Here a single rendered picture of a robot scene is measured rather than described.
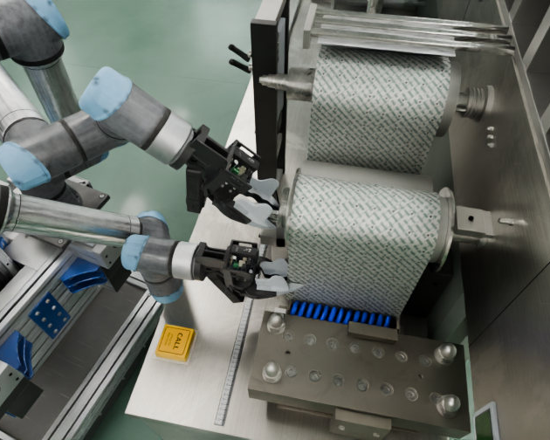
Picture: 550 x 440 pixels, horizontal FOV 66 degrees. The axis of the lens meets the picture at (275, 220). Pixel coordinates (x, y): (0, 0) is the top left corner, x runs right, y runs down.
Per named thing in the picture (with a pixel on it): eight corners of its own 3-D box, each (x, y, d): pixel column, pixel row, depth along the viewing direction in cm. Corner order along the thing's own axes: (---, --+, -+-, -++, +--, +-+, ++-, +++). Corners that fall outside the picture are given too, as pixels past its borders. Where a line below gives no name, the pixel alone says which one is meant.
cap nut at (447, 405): (436, 395, 78) (443, 387, 74) (456, 398, 77) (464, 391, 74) (436, 415, 76) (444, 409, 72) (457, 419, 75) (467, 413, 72)
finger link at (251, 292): (274, 299, 82) (230, 291, 83) (274, 303, 83) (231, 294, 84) (279, 278, 85) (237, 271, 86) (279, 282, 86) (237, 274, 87)
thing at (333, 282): (286, 298, 91) (288, 249, 76) (398, 316, 88) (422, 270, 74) (285, 299, 91) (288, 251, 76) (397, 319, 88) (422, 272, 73)
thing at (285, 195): (281, 185, 72) (275, 229, 73) (293, 187, 72) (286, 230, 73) (285, 186, 80) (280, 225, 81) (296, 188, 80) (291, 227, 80)
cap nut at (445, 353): (433, 345, 84) (441, 335, 80) (452, 348, 83) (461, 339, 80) (434, 363, 81) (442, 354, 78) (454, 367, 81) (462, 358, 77)
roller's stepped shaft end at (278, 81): (261, 81, 88) (261, 67, 85) (290, 85, 87) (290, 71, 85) (257, 91, 86) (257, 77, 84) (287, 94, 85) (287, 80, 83)
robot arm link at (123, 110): (101, 72, 65) (108, 53, 58) (162, 115, 70) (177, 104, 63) (72, 113, 64) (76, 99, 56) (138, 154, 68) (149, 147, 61)
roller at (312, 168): (303, 186, 98) (305, 147, 88) (415, 202, 95) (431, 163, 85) (294, 227, 91) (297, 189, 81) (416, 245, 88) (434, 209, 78)
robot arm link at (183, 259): (175, 285, 87) (188, 251, 92) (197, 288, 86) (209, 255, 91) (168, 265, 81) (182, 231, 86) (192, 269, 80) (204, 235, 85)
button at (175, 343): (167, 327, 99) (164, 323, 98) (195, 333, 99) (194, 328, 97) (156, 356, 95) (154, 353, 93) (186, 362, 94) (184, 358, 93)
